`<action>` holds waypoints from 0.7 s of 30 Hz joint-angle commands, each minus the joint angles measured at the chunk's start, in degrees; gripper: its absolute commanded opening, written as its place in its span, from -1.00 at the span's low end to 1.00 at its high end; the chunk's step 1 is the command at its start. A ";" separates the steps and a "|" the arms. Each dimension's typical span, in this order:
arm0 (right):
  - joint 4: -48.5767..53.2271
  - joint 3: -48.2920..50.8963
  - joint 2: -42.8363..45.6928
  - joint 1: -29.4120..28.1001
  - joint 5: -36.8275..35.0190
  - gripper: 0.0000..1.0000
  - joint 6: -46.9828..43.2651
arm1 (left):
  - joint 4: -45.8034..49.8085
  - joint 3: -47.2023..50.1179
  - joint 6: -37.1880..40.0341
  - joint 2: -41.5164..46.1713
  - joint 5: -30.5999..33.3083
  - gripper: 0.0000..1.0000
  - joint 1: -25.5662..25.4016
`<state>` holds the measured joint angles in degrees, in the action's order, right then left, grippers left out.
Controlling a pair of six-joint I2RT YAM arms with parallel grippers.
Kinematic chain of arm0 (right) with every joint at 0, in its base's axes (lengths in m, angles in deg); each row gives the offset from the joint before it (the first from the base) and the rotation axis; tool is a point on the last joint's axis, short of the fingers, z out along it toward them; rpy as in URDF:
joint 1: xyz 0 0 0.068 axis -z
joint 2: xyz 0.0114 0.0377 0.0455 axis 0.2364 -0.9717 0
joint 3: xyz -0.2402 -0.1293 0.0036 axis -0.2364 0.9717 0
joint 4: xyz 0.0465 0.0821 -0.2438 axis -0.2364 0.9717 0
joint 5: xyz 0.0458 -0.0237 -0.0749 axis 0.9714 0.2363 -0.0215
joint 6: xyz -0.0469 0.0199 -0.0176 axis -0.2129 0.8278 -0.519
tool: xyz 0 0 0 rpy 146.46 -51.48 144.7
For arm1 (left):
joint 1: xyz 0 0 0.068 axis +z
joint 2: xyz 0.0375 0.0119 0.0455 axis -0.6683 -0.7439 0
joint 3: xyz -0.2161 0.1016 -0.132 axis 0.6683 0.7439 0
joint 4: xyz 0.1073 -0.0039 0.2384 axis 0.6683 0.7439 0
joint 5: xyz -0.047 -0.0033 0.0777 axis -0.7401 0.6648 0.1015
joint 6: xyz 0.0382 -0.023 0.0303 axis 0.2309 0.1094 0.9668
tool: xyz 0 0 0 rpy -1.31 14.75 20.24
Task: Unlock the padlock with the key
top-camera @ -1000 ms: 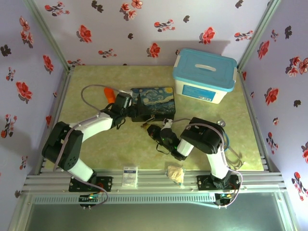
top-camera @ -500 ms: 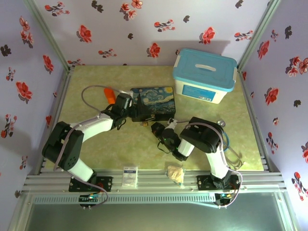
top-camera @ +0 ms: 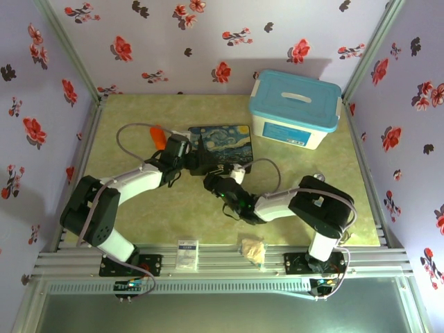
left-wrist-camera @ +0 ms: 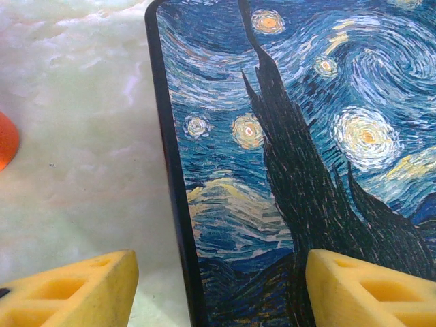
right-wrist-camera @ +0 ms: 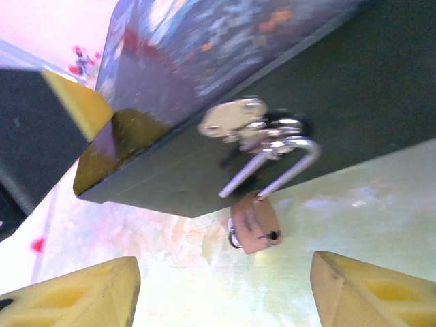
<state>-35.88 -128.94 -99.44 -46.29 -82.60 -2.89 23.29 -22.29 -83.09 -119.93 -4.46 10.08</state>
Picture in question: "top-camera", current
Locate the small round metal disc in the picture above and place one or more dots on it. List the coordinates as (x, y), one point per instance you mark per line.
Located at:
(319, 177)

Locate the aluminium corner post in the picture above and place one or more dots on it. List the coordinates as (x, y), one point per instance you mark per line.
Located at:
(72, 52)
(370, 52)

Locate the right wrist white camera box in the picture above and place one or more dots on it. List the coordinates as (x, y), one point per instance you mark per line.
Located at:
(238, 175)

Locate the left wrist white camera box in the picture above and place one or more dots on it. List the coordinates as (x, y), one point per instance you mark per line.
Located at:
(178, 132)

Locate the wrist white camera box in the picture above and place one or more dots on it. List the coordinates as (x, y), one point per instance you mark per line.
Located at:
(238, 175)
(178, 132)

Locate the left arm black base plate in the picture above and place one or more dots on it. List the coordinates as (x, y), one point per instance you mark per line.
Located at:
(152, 265)

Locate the crumpled bag with beige contents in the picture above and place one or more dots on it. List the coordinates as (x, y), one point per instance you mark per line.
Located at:
(254, 249)

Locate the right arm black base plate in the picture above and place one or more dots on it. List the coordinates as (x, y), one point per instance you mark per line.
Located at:
(295, 263)

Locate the small white plastic packet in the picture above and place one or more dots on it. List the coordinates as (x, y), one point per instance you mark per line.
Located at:
(187, 255)

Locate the orange plastic cylinder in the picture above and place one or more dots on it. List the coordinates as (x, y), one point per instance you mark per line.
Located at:
(157, 137)

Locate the grey metal lower panel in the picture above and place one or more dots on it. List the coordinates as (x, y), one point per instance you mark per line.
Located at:
(222, 315)

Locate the white storage box blue lid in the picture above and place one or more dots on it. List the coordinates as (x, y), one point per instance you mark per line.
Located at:
(295, 100)

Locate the starry night painted black box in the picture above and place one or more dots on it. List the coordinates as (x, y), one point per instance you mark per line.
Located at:
(225, 145)

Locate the aluminium side rail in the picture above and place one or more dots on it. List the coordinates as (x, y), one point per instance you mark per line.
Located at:
(359, 138)
(86, 138)

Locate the aluminium frame rail with bases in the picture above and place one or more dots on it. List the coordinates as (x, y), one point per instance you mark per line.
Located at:
(222, 256)

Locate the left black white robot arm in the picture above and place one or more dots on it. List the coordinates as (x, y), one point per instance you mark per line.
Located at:
(90, 208)

